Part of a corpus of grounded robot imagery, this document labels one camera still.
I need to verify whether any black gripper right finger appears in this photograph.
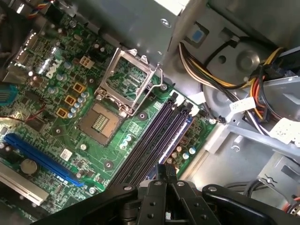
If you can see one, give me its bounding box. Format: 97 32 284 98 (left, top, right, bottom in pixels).
166 165 300 225

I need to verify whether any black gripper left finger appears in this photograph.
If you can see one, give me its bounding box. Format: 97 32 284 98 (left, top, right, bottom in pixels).
31 164 168 225

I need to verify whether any black RAM slot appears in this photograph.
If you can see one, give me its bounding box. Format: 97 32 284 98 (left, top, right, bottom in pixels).
120 98 186 186
109 92 179 187
131 103 192 185

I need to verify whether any black open PC case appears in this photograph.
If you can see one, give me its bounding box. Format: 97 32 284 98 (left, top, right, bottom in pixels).
0 0 300 225

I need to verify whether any blue expansion slot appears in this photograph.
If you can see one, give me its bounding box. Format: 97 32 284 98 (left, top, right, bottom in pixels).
2 133 84 187

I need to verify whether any CPU socket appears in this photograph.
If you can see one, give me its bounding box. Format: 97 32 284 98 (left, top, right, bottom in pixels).
78 103 122 147

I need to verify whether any green motherboard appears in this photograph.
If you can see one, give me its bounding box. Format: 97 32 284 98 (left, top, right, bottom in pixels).
0 9 218 211

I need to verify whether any pale expansion slot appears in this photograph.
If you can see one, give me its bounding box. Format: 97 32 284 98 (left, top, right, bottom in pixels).
0 161 49 206

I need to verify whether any coin cell battery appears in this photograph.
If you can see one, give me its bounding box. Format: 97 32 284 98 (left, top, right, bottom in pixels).
20 158 38 174

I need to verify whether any metal drive cage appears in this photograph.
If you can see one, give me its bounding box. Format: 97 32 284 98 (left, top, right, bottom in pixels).
222 75 300 153

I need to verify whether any blue video port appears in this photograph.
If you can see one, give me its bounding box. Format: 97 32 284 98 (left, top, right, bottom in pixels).
0 84 19 104

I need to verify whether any grey power supply unit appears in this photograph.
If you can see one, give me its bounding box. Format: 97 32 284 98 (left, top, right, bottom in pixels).
77 0 188 68

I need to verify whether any white cable tag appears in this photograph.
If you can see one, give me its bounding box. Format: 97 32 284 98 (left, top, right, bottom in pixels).
269 117 300 144

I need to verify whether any orange red wire bundle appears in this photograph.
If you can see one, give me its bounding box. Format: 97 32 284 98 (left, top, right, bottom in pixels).
248 77 277 122

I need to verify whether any multicolour power wire bundle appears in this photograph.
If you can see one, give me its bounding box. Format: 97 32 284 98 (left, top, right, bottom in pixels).
178 42 285 91

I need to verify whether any wire locking lever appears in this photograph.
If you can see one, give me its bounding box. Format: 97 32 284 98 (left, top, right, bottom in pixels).
130 62 165 117

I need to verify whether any metal socket cover frame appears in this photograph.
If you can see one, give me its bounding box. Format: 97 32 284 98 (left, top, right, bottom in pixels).
95 48 157 115

